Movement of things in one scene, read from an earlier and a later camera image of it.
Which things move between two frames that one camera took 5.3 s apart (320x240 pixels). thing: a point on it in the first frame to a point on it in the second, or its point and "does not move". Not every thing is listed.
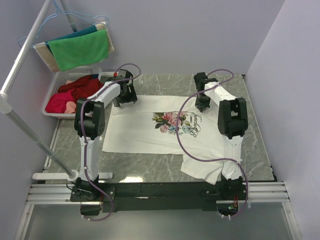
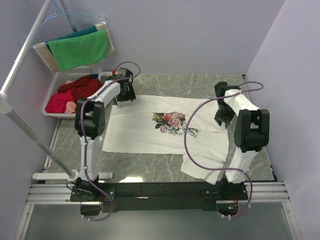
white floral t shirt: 169,125 does not move
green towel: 81,50 does not move
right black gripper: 202,106 to 219,118
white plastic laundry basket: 60,78 does not move
